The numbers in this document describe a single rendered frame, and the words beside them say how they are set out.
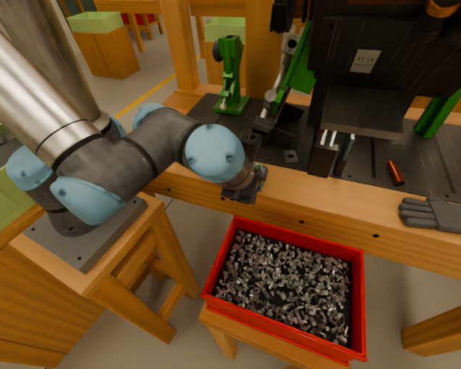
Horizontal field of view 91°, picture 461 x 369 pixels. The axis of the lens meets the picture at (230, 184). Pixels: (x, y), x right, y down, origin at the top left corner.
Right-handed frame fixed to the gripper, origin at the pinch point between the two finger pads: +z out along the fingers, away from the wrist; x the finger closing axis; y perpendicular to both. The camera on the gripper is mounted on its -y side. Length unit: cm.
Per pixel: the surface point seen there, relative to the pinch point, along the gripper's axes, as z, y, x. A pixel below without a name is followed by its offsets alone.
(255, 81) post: 34, -50, -17
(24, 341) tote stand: 17, 86, -79
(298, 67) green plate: -4.4, -31.8, 4.9
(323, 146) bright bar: 2.7, -14.1, 16.2
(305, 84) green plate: -0.9, -29.4, 7.6
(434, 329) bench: 58, 36, 80
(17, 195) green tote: -6, 25, -77
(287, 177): 9.2, -4.4, 8.7
